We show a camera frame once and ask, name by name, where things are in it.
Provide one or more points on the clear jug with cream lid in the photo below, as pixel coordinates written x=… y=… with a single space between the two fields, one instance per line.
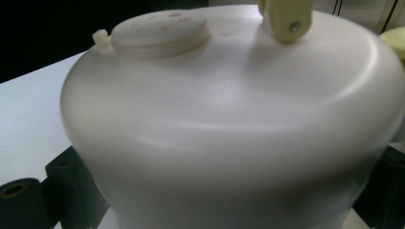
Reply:
x=223 y=127

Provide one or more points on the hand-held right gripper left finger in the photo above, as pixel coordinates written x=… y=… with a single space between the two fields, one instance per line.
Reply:
x=78 y=194

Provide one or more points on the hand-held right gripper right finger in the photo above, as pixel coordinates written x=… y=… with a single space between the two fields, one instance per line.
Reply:
x=387 y=194

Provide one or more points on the dark curtain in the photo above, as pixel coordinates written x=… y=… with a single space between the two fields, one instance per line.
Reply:
x=63 y=28

